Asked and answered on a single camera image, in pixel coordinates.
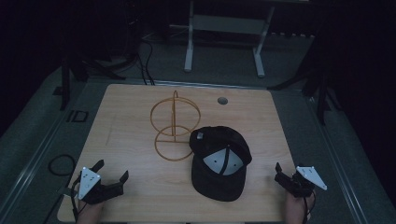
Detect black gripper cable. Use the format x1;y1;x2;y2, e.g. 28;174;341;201
70;179;80;222
302;189;317;222

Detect person's right hand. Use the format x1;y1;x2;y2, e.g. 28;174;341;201
284;189;312;224

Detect black looped floor cable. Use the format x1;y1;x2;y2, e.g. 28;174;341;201
47;154;77;177

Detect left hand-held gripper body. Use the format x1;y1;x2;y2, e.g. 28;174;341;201
73;166;110;205

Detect black floor cables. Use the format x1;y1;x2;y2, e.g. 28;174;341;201
135;39;156;86

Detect black baseball cap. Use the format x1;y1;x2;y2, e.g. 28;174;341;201
189;125;253;203

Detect white metal frame stand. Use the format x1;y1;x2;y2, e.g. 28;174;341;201
183;0;276;78

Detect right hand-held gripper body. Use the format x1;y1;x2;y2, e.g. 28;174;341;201
290;166;328;199

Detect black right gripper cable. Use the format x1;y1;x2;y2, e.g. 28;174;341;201
302;189;317;222

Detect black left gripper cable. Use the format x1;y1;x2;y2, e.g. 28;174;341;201
70;179;80;222

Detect person's left hand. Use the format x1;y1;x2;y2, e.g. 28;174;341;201
76;199;106;224

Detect gold wire hat stand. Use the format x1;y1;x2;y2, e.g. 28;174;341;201
149;90;202;162

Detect black tripod stand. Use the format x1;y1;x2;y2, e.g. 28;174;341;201
58;52;127;112
266;46;344;126

